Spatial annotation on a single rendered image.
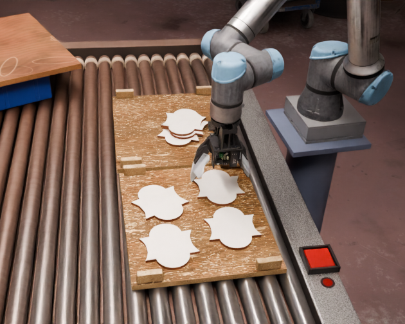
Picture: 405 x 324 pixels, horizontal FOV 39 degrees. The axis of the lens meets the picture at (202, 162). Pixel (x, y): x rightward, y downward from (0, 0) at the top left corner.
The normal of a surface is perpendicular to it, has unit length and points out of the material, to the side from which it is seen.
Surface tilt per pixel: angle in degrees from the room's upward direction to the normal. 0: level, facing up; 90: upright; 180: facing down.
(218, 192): 0
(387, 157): 0
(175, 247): 0
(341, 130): 90
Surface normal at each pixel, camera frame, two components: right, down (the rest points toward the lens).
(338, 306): 0.04, -0.81
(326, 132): 0.24, 0.57
